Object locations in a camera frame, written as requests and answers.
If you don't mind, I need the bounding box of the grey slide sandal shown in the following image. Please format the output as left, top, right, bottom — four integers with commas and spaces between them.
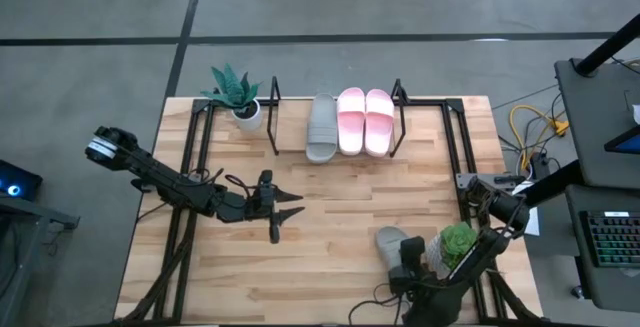
374, 225, 414, 271
305, 92, 340, 165

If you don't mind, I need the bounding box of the grey metal cart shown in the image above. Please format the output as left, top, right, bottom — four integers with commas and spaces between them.
0, 191, 81, 327

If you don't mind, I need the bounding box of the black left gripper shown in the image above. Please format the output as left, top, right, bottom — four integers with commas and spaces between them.
252, 168, 307, 245

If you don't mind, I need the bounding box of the green succulent in patterned pot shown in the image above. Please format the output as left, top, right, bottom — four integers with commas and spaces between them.
424, 221, 481, 281

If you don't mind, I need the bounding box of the black frame wooden shoe shelf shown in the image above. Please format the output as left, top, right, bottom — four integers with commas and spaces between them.
266, 75, 409, 159

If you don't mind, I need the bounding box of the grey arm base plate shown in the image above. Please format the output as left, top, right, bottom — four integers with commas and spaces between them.
454, 171, 524, 192

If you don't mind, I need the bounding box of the black device with blue light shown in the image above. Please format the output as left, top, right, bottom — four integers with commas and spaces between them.
0, 159, 44, 202

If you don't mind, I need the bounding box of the tablet with blue screen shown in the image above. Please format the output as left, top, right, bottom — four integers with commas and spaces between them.
603, 125, 640, 156

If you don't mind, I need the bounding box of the grey side desk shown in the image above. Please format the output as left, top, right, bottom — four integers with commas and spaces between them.
553, 56, 640, 314

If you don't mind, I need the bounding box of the black metal table frame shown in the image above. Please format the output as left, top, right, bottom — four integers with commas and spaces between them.
112, 96, 551, 327

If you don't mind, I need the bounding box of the pink slide sandal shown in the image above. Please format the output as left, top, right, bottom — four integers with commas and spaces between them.
364, 88, 396, 158
336, 86, 367, 157

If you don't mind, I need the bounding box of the backlit black keyboard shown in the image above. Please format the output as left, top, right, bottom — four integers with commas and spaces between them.
579, 210, 640, 269

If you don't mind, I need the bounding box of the white paper sheet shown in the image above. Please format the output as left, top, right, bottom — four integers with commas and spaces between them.
519, 181, 542, 237

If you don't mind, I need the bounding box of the snake plant in white pot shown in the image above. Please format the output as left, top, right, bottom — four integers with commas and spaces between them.
200, 62, 264, 133

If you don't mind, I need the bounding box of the black diagonal pole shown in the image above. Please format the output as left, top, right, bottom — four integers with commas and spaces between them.
573, 12, 640, 77

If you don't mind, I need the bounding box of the yellow cable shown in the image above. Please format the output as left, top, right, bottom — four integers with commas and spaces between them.
508, 104, 571, 172

